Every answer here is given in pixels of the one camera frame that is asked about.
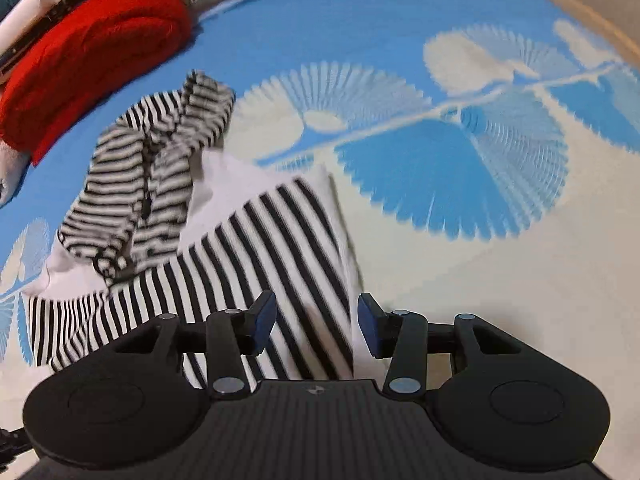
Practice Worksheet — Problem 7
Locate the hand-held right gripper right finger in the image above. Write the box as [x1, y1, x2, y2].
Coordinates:
[357, 293, 526, 396]

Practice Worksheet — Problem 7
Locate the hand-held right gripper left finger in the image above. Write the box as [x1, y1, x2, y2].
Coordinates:
[112, 290, 277, 401]

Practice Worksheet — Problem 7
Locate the wide-striped black white shirt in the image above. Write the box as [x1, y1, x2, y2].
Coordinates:
[27, 152, 363, 391]

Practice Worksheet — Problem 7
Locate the fine-striped black white hooded top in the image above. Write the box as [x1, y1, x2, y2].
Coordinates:
[57, 70, 236, 283]

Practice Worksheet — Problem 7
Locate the blue white patterned blanket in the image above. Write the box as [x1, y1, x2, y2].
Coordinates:
[0, 0, 640, 461]

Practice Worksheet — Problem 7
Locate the red folded blanket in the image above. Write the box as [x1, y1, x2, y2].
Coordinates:
[0, 0, 193, 166]

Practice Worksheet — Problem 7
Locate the dark-banded folded blanket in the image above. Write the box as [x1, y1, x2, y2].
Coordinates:
[0, 0, 103, 78]

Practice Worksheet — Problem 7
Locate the white smooth folded blanket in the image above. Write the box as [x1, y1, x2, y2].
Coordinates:
[0, 0, 108, 36]

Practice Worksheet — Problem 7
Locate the wooden bed frame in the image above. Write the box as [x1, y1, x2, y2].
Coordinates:
[462, 0, 640, 73]

